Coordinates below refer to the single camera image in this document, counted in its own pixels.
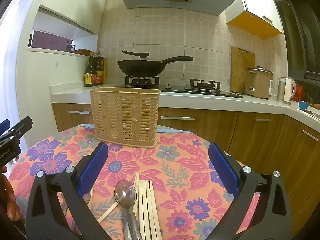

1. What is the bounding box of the person's left hand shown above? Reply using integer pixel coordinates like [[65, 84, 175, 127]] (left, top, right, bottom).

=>
[[0, 166, 21, 222]]

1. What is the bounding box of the brown sauce bottle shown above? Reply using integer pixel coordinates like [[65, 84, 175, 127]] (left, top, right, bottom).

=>
[[93, 51, 105, 85]]

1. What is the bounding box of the floral tablecloth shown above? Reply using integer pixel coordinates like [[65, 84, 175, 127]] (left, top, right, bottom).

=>
[[7, 124, 262, 240]]

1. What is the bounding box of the wooden chopstick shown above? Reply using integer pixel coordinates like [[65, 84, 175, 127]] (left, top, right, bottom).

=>
[[97, 200, 121, 223], [138, 181, 147, 240], [142, 180, 152, 240], [146, 180, 157, 240], [149, 180, 162, 240], [132, 173, 140, 217]]

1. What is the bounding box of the dark soy sauce bottle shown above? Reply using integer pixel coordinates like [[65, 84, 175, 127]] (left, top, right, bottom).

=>
[[84, 52, 97, 87]]

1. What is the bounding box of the beige rice cooker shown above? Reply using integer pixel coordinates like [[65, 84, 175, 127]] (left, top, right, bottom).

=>
[[244, 66, 274, 100]]

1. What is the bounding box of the steel thermos cup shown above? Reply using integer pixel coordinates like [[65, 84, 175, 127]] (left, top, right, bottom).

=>
[[277, 77, 287, 102]]

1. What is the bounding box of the beige plastic utensil basket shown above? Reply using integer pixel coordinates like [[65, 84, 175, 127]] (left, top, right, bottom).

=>
[[90, 87, 161, 148]]

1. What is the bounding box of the red container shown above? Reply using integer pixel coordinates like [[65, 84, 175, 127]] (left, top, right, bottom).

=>
[[295, 84, 306, 102]]

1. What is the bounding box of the dark window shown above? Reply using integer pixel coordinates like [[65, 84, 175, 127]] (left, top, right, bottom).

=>
[[275, 0, 320, 88]]

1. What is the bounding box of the metal spoon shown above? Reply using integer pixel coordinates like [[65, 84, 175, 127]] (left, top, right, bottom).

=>
[[82, 190, 94, 205], [114, 179, 143, 240]]

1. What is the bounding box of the wooden cutting board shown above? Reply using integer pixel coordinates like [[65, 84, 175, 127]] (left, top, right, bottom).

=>
[[230, 46, 256, 93]]

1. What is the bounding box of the brown wooden box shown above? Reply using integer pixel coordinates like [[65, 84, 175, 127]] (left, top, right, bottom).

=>
[[71, 49, 92, 57]]

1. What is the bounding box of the white electric kettle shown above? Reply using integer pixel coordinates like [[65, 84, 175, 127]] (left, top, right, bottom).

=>
[[281, 77, 297, 105]]

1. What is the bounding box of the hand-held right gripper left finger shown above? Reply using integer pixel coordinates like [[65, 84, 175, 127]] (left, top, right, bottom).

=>
[[25, 141, 118, 240]]

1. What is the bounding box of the black wok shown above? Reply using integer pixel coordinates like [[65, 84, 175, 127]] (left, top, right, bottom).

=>
[[117, 56, 194, 77]]

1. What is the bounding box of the black handled pan lid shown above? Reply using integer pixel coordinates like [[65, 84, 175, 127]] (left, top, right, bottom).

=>
[[122, 50, 157, 62]]

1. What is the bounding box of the white kitchen countertop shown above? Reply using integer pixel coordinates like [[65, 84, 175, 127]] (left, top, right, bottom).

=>
[[49, 84, 320, 130]]

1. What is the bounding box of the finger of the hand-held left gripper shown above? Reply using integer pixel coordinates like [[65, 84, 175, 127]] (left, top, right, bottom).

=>
[[7, 116, 33, 140], [0, 119, 11, 136]]

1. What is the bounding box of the white wall cabinet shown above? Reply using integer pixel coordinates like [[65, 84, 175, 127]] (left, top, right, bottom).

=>
[[226, 0, 284, 40]]

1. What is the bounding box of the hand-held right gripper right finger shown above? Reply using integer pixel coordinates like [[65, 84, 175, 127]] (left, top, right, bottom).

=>
[[208, 142, 293, 240]]

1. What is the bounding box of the black gas stove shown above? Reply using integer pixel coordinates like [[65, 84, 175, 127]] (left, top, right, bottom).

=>
[[112, 75, 243, 99]]

